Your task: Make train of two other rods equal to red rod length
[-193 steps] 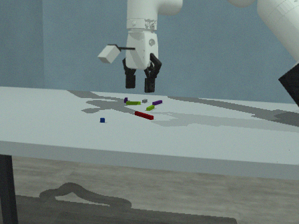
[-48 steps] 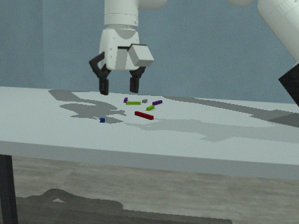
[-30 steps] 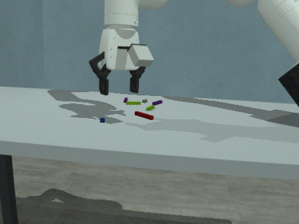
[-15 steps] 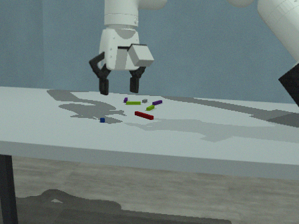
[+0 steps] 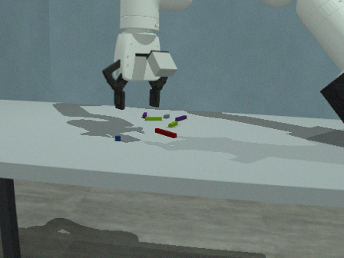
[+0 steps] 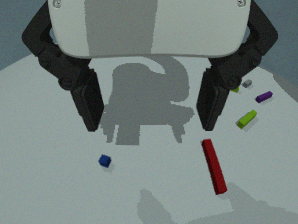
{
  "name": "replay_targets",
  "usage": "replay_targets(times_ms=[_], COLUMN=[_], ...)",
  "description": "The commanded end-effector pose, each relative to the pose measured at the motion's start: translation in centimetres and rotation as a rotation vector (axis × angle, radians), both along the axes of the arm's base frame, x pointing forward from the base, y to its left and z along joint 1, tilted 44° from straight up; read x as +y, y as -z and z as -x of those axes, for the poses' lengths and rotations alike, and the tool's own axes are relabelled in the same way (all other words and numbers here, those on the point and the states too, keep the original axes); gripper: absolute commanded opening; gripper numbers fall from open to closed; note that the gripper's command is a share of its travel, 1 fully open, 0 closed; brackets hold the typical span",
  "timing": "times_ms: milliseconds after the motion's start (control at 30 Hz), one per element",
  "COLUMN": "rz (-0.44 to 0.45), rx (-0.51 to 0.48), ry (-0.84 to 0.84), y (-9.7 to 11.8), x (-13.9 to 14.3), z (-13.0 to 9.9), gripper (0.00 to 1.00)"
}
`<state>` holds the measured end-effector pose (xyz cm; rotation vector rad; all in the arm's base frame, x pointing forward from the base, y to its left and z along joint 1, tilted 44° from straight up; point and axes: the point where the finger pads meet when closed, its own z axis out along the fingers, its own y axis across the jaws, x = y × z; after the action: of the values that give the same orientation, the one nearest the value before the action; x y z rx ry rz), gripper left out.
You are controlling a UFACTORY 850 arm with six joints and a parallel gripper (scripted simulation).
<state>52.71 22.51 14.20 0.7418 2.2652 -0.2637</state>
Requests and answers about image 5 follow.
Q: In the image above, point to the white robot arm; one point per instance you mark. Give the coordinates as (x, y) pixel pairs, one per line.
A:
(324, 20)

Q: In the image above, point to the red rod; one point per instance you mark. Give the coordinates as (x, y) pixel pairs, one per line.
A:
(166, 133)

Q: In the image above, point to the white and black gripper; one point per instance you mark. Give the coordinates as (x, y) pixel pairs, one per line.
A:
(133, 68)

